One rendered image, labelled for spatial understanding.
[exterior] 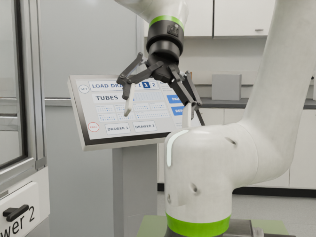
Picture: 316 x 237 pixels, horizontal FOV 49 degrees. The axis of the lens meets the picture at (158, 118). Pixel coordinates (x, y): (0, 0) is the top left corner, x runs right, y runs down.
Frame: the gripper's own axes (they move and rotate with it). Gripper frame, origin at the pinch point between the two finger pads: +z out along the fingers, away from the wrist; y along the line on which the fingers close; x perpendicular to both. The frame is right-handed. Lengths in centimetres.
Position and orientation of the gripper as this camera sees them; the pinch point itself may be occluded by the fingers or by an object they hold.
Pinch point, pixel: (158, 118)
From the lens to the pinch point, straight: 74.5
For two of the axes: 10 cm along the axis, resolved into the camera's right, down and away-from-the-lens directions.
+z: -0.8, 8.2, -5.6
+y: 9.1, 2.9, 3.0
